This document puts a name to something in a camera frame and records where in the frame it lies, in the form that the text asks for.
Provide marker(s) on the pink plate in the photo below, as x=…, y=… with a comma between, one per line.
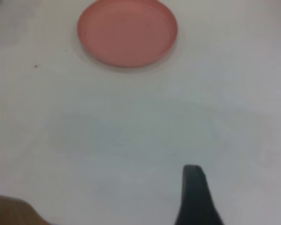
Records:
x=127, y=32

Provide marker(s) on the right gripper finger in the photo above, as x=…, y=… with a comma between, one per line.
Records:
x=195, y=199

